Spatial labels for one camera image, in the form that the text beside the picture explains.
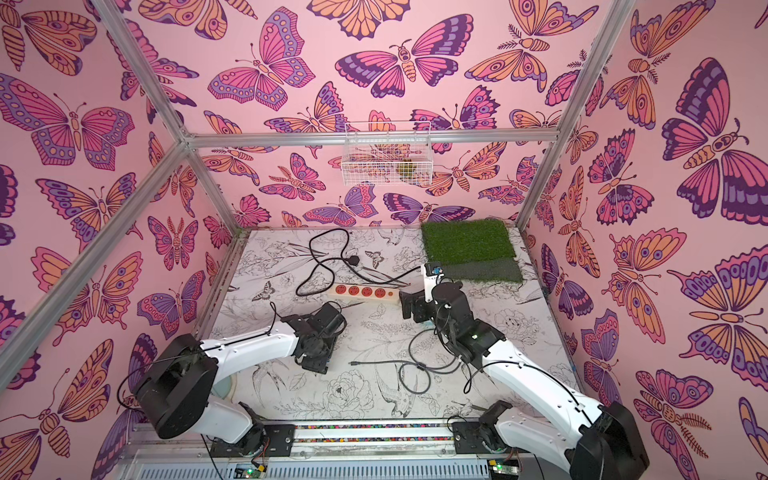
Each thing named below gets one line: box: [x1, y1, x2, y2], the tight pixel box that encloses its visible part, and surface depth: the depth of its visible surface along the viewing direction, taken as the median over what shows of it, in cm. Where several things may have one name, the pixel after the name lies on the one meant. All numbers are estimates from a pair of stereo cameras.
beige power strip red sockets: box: [328, 284, 401, 304], surface depth 101 cm
